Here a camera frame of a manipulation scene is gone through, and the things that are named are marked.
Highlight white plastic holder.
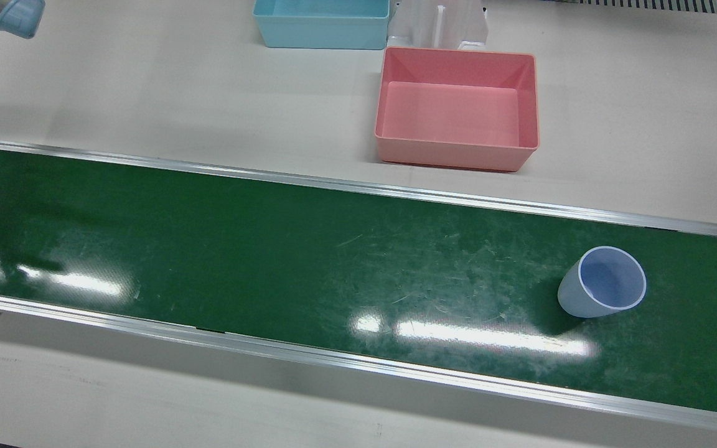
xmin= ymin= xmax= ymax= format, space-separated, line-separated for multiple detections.
xmin=387 ymin=0 xmax=490 ymax=52

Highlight light blue plastic cup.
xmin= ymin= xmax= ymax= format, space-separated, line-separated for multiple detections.
xmin=558 ymin=246 xmax=647 ymax=319

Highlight green conveyor belt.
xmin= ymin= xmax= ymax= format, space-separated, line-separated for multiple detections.
xmin=0 ymin=138 xmax=717 ymax=436

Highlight blue plastic box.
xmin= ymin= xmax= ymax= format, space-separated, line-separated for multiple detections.
xmin=253 ymin=0 xmax=391 ymax=50

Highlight pink plastic box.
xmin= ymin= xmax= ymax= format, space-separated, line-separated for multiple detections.
xmin=375 ymin=47 xmax=540 ymax=172

